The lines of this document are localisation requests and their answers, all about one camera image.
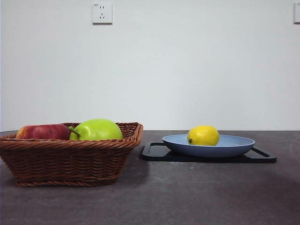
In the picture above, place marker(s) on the yellow lemon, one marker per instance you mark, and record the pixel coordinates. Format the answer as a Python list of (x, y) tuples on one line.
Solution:
[(203, 136)]

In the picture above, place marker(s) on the blue round plate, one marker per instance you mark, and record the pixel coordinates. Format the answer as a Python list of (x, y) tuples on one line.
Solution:
[(211, 151)]

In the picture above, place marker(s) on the brown wicker basket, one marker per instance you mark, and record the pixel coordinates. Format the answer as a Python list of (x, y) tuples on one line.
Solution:
[(65, 161)]

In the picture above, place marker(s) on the black flat tray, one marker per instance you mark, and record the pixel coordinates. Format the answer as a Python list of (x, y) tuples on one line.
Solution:
[(153, 155)]

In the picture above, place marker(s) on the green apple with stem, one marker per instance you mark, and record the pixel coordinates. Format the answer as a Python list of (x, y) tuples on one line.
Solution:
[(98, 130)]

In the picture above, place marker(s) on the red apple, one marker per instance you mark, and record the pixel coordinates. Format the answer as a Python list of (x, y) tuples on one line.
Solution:
[(42, 132)]

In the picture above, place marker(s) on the white wall socket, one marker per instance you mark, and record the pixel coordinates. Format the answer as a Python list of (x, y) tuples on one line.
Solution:
[(102, 13), (297, 13)]

